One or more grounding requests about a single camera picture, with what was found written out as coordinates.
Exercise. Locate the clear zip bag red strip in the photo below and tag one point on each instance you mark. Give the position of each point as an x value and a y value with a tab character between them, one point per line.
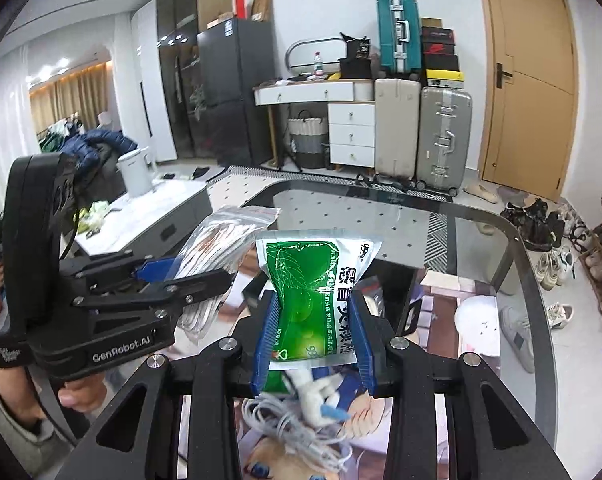
216	240

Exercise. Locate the woven laundry basket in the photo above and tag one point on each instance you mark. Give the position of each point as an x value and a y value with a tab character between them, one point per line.
307	140

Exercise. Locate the white sneaker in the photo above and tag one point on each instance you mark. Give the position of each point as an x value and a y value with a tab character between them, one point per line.
518	340
560	315

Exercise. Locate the plastic water bottle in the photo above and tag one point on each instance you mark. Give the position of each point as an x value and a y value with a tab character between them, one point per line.
319	66

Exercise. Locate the black refrigerator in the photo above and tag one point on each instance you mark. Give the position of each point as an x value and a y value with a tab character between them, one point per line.
231	85

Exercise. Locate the stack of shoe boxes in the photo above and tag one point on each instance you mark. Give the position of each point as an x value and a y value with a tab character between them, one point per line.
441	47

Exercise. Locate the beige slippers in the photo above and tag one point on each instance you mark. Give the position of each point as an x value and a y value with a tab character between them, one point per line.
481	192

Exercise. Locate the black storage box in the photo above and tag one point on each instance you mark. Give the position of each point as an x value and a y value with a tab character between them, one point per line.
356	68

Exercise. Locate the dark glass door wardrobe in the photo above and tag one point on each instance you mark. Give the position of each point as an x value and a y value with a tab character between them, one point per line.
181	85

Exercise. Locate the beige suitcase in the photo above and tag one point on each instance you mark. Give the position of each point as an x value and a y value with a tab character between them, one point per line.
396	130

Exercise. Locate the person's left forearm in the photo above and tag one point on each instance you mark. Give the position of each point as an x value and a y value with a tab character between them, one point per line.
26	435

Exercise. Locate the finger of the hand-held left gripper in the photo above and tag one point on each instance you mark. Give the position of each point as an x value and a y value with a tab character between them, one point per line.
201	285
156	267

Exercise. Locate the silver suitcase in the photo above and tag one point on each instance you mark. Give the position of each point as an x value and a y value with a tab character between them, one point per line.
443	140

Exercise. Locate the glass table black frame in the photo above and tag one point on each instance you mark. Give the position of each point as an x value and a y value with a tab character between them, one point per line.
461	250

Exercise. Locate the tall brown cardboard box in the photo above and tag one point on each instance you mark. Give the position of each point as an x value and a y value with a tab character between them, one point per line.
262	5

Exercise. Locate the white desk with drawers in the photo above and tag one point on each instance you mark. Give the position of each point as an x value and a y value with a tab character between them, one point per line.
351	130

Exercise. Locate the beige curtains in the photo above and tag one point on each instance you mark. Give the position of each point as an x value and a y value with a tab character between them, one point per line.
76	95

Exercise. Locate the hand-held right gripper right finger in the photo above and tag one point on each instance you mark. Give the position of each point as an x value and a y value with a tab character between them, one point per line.
363	345

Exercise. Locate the red box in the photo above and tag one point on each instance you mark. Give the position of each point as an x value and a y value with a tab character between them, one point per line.
240	5

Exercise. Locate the green medicine packet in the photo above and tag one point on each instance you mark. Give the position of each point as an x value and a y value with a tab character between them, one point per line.
306	285

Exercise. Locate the wooden door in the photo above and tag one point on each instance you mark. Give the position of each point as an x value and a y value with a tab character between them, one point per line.
526	110

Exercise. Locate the teal suitcase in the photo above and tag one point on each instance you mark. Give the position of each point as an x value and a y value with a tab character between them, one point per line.
396	35

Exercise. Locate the white electric kettle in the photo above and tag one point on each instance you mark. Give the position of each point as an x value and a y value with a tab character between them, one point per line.
133	172

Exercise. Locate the printed anime desk mat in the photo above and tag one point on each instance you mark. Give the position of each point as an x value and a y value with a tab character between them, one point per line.
431	320

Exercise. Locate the person's left hand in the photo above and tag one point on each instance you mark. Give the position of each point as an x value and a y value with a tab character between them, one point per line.
76	395

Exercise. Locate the pile of assorted shoes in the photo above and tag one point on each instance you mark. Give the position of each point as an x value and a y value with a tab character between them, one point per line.
536	225

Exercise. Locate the flat cardboard box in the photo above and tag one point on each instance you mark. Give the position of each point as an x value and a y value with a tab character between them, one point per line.
221	22

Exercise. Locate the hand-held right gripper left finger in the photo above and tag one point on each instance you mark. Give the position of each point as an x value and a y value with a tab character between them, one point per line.
266	340

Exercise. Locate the blue down jacket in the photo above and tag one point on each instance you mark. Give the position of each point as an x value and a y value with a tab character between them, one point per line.
96	147

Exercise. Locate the black paper bag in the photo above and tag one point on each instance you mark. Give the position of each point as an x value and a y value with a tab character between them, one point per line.
356	47

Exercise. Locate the green white plastic bag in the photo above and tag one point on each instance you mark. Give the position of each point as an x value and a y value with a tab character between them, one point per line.
96	215

